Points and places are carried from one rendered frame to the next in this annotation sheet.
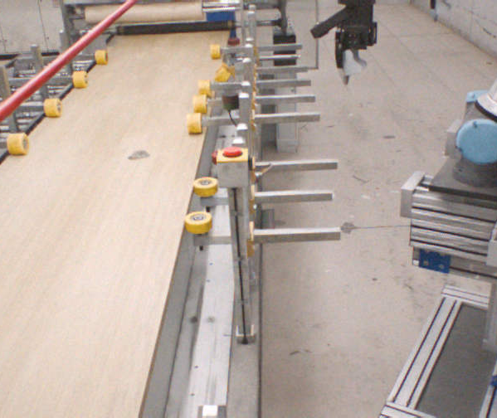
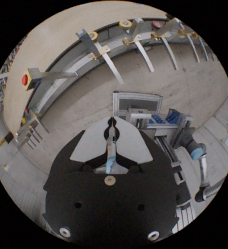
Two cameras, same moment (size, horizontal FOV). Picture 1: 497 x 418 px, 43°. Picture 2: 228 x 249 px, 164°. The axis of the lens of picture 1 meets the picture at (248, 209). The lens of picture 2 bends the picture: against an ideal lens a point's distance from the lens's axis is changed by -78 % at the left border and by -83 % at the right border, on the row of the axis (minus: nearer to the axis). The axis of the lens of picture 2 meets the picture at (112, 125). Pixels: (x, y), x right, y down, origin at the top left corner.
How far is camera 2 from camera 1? 1.63 m
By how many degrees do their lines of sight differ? 83
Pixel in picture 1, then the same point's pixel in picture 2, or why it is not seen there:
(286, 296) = (156, 58)
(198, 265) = (114, 38)
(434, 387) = (128, 100)
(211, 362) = (74, 68)
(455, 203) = not seen: hidden behind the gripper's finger
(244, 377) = (64, 85)
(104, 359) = not seen: hidden behind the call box
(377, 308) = (159, 79)
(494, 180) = not seen: hidden behind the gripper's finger
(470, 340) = (146, 104)
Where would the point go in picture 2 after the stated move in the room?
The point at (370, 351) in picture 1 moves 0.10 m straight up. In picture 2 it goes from (145, 80) to (147, 81)
